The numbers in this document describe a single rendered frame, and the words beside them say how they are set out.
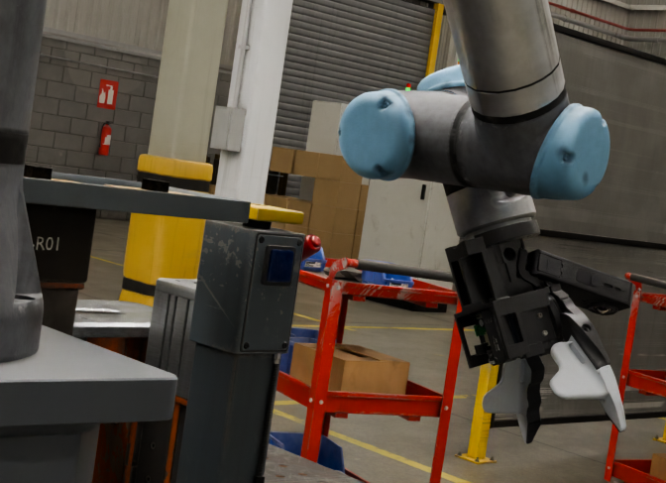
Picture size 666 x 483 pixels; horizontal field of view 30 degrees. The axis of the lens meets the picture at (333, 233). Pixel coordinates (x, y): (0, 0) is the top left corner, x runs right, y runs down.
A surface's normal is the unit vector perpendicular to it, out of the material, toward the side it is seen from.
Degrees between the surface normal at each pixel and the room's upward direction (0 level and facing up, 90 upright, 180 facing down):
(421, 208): 90
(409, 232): 90
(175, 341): 90
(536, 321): 71
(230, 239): 90
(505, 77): 124
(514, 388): 103
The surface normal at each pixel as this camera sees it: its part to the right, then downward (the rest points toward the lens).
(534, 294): 0.40, -0.22
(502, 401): 0.42, 0.34
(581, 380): 0.19, -0.71
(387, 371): 0.59, 0.13
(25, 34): 0.95, 0.15
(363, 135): -0.65, 0.09
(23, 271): 0.78, 0.15
